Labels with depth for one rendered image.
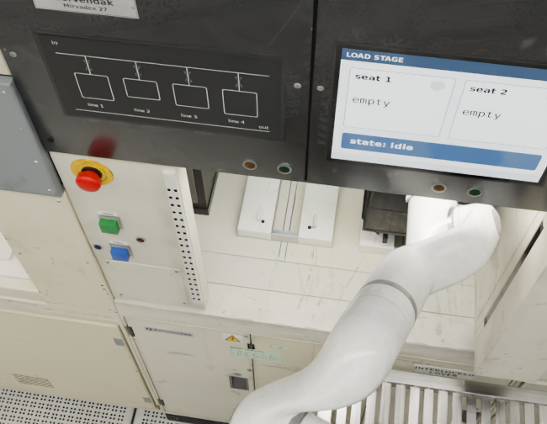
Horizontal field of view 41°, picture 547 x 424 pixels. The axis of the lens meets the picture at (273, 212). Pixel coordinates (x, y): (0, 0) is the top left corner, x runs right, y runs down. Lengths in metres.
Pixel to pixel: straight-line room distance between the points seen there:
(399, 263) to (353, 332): 0.18
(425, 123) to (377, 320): 0.26
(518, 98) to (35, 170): 0.72
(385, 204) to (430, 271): 0.38
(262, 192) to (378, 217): 0.30
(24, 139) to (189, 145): 0.25
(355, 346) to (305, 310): 0.64
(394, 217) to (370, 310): 0.56
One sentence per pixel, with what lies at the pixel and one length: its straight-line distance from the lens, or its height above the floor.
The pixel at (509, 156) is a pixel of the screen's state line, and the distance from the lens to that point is 0.99.
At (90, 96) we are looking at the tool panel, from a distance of 1.01.
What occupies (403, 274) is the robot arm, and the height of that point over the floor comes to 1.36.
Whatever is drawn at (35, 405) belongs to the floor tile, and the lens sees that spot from 2.51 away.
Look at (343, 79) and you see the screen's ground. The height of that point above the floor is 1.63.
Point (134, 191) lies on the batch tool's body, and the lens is 1.19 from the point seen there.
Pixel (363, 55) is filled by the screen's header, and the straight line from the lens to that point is 0.86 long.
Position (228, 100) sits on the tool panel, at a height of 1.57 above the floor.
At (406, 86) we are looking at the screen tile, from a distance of 0.89.
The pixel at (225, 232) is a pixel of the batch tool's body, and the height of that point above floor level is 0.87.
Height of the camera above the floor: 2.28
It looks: 58 degrees down
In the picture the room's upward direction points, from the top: 1 degrees counter-clockwise
